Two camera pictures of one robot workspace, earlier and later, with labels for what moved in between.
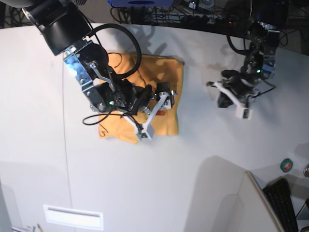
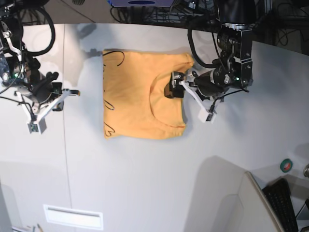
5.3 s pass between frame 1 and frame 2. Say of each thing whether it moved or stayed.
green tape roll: stayed
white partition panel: stayed
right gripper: moved
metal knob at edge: stayed
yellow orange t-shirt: moved
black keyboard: stayed
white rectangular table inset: stayed
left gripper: moved
